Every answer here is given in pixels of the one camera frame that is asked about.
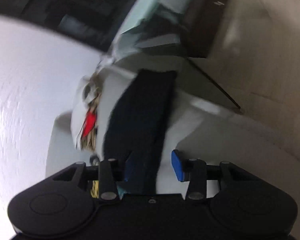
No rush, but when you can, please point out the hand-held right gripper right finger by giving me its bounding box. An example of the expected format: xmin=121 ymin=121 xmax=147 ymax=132
xmin=171 ymin=149 xmax=255 ymax=201

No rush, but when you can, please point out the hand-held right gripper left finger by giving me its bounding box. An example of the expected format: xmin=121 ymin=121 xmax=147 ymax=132
xmin=52 ymin=151 xmax=133 ymax=201

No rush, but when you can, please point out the grey sofa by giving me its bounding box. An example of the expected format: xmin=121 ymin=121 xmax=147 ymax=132
xmin=45 ymin=55 xmax=243 ymax=196

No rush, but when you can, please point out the folded tan garment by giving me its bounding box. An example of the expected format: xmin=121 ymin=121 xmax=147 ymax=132
xmin=80 ymin=72 xmax=102 ymax=153

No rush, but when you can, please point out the folded red garment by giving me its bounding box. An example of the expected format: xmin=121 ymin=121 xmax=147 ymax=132
xmin=82 ymin=112 xmax=97 ymax=138

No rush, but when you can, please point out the curved glass side table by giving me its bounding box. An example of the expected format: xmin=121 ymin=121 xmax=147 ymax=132
xmin=100 ymin=0 xmax=270 ymax=111

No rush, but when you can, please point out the dark brown drawer unit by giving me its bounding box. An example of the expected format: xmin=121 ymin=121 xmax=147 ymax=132
xmin=182 ymin=0 xmax=234 ymax=58

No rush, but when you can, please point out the light green tablet case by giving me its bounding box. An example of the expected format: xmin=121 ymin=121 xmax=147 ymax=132
xmin=120 ymin=0 xmax=182 ymax=30

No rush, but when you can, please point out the dark window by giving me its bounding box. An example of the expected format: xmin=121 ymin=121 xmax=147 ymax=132
xmin=0 ymin=0 xmax=143 ymax=53

